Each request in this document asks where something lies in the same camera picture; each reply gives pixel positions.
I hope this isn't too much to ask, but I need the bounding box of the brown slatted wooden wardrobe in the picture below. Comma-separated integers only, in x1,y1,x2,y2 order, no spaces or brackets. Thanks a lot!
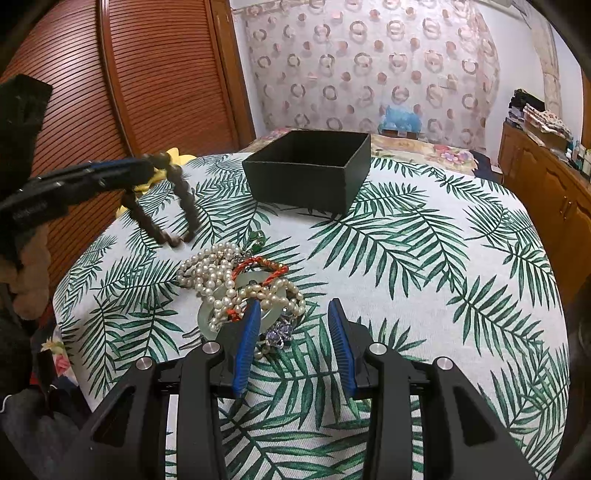
0,0,257,324

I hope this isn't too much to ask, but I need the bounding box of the white pearl necklace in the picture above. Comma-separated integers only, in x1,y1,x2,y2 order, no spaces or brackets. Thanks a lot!
175,243,306,333

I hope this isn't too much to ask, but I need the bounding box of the floral folded cloth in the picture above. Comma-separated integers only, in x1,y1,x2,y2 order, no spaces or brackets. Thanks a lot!
524,105,574,140

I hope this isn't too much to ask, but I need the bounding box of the black cardboard box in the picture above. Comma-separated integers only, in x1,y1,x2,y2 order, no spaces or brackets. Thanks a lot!
242,130,372,217

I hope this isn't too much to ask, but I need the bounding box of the dark folded clothes stack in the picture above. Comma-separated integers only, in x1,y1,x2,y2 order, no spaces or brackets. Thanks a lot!
509,89,546,121

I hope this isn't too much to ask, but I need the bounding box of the pale jade bangle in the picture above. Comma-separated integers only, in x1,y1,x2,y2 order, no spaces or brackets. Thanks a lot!
198,295,280,335

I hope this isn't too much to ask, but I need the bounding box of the row of bottles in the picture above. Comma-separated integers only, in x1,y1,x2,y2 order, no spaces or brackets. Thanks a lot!
564,137,591,178

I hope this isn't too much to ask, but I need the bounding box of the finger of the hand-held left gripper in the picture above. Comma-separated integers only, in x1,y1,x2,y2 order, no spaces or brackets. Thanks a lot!
60,171,155,213
28,157,155,192

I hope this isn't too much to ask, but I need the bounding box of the blue plastic bag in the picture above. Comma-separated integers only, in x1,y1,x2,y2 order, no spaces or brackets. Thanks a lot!
381,105,422,137

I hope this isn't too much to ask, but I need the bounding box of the person's left hand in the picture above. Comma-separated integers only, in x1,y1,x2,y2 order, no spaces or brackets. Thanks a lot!
0,226,52,319

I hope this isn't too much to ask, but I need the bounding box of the dark clothing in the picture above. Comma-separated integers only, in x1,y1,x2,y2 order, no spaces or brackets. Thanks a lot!
0,318,93,480

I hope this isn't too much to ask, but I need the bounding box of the red braided cord bracelet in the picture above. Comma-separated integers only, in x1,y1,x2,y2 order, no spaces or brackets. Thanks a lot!
225,257,288,324

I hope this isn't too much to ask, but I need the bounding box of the yellow plush toy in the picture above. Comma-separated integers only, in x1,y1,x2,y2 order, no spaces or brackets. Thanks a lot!
115,148,197,217

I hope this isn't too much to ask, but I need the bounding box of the leaf print tablecloth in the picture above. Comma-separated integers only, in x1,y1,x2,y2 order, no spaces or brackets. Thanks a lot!
53,152,571,480

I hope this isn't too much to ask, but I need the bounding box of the wooden sideboard cabinet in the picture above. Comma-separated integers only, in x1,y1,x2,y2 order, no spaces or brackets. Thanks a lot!
498,121,591,301

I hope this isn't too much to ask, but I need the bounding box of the pale jade disc pendant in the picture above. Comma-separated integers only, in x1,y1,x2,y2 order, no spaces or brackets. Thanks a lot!
235,271,284,298

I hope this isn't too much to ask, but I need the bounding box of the beige tied curtain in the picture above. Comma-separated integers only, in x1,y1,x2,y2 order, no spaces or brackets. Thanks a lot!
531,18,563,116

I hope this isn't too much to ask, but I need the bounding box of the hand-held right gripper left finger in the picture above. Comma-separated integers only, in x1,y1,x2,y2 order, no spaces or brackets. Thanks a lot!
60,299,264,480

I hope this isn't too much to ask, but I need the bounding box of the brown wooden bead necklace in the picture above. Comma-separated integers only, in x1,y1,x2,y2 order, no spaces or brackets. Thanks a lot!
121,151,200,247

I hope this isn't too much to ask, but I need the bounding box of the circle pattern sheer curtain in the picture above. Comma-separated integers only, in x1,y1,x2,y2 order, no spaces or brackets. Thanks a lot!
233,0,502,151

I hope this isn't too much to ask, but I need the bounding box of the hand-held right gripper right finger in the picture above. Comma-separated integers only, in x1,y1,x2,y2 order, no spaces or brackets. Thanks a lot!
327,298,541,480

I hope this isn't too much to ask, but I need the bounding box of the dark blue bed sheet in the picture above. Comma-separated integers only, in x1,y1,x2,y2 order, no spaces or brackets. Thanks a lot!
468,150,505,185

